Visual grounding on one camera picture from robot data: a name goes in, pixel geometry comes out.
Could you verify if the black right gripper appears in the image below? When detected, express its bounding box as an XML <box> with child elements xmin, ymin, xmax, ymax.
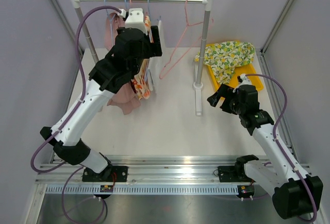
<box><xmin>207</xmin><ymin>84</ymin><xmax>245</xmax><ymax>116</ymax></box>

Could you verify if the white skirt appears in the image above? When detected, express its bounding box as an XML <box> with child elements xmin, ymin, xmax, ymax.
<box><xmin>148</xmin><ymin>20</ymin><xmax>166</xmax><ymax>94</ymax></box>

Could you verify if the orange floral skirt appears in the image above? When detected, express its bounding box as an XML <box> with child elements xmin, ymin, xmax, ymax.
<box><xmin>130</xmin><ymin>15</ymin><xmax>153</xmax><ymax>100</ymax></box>

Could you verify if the lemon print skirt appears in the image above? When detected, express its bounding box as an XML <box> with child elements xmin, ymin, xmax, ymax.
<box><xmin>204</xmin><ymin>41</ymin><xmax>255</xmax><ymax>84</ymax></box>

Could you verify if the pink pleated skirt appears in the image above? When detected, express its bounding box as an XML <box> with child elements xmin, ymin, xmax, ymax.
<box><xmin>104</xmin><ymin>14</ymin><xmax>141</xmax><ymax>115</ymax></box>

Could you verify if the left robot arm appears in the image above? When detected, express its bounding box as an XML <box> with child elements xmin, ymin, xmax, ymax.
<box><xmin>40</xmin><ymin>26</ymin><xmax>162</xmax><ymax>181</ymax></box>

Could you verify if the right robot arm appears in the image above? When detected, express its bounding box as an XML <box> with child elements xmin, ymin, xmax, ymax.
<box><xmin>207</xmin><ymin>84</ymin><xmax>323</xmax><ymax>219</ymax></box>

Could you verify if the yellow plastic tray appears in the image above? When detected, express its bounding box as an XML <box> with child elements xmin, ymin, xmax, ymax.
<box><xmin>206</xmin><ymin>40</ymin><xmax>265</xmax><ymax>92</ymax></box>

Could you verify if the white and silver clothes rack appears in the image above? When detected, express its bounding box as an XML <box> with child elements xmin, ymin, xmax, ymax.
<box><xmin>71</xmin><ymin>0</ymin><xmax>213</xmax><ymax>116</ymax></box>

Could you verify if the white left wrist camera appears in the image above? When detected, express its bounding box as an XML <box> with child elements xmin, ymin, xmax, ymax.
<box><xmin>119</xmin><ymin>8</ymin><xmax>148</xmax><ymax>35</ymax></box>

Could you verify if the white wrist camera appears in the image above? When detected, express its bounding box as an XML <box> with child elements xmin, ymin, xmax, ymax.
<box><xmin>119</xmin><ymin>8</ymin><xmax>148</xmax><ymax>35</ymax></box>
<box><xmin>233</xmin><ymin>74</ymin><xmax>252</xmax><ymax>93</ymax></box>

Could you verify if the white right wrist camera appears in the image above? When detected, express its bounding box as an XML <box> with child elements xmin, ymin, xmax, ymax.
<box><xmin>233</xmin><ymin>74</ymin><xmax>252</xmax><ymax>93</ymax></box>

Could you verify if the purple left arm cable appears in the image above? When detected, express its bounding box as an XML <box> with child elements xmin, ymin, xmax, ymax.
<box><xmin>30</xmin><ymin>5</ymin><xmax>124</xmax><ymax>173</ymax></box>

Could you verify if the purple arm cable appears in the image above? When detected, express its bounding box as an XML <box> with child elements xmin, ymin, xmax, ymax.
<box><xmin>244</xmin><ymin>74</ymin><xmax>318</xmax><ymax>222</ymax></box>
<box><xmin>30</xmin><ymin>5</ymin><xmax>124</xmax><ymax>173</ymax></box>

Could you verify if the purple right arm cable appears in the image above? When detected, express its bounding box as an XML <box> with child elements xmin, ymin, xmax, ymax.
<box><xmin>244</xmin><ymin>74</ymin><xmax>318</xmax><ymax>222</ymax></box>

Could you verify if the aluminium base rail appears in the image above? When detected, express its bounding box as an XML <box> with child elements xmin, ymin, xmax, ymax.
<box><xmin>35</xmin><ymin>156</ymin><xmax>237</xmax><ymax>185</ymax></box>

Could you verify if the slotted cable duct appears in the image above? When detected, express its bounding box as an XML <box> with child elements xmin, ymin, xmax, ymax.
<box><xmin>46</xmin><ymin>184</ymin><xmax>238</xmax><ymax>195</ymax></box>

